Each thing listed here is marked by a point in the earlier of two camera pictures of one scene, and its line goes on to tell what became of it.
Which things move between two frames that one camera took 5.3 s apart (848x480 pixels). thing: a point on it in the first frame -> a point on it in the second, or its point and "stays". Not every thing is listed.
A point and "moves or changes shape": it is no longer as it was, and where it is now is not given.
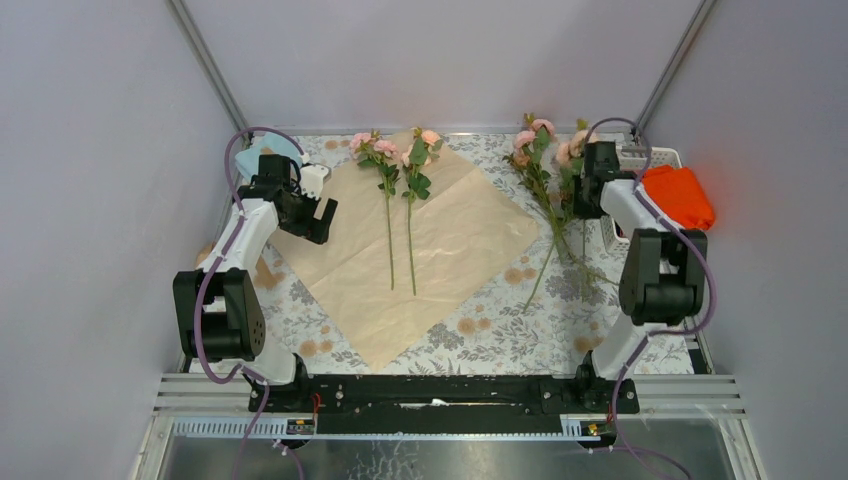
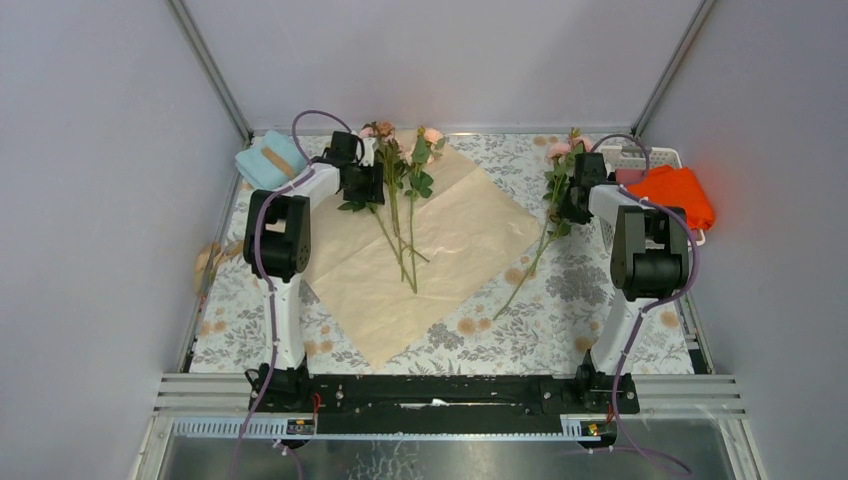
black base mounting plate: [442, 404] stays
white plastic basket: [633, 159] stays
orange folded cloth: [682, 195] stays
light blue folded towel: [248, 162] stays
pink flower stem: [375, 152] -> [368, 132]
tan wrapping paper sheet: [390, 269] stays
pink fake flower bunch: [550, 163] moves or changes shape
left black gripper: [317, 228] -> [371, 189]
